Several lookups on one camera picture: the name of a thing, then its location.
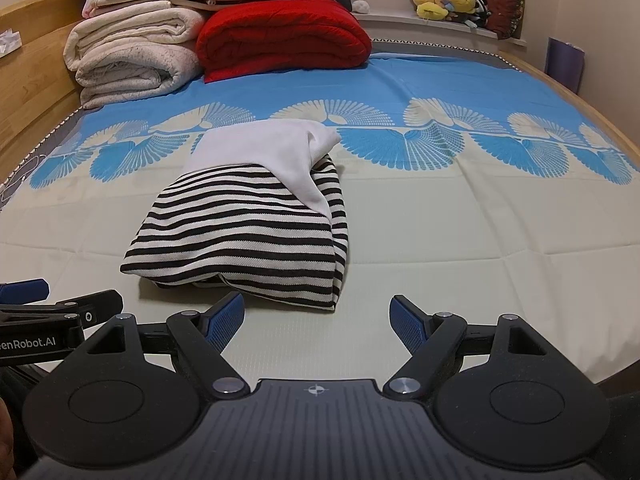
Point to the black-white striped plush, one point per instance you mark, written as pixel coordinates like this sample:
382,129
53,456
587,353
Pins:
477,12

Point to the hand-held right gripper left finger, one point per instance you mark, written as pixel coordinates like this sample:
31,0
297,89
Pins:
225,322

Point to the blue printed bedsheet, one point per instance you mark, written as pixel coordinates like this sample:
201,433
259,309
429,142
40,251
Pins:
450,200

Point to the wooden bed frame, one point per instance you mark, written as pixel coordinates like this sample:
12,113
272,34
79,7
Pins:
607,115

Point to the dark red cushion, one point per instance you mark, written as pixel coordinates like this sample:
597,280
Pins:
505,7

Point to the striped white hooded top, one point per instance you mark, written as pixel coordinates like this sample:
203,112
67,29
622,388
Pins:
240,220

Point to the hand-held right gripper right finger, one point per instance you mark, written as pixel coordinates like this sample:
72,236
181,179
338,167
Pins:
407,325

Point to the white windowsill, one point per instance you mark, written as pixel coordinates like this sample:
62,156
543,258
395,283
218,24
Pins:
400,24

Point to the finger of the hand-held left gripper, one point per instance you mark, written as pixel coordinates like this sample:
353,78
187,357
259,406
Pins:
25,290
100,305

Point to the purple bag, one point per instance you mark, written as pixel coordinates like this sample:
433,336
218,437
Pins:
565,65

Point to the tissue box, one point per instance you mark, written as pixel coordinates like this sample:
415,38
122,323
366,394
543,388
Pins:
10,42

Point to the cream fleece folded blanket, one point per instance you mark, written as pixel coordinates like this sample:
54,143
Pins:
135,75

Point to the red folded blanket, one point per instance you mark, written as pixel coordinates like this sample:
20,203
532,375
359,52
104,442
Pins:
285,35

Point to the wooden headboard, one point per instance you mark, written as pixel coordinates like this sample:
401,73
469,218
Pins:
35,90

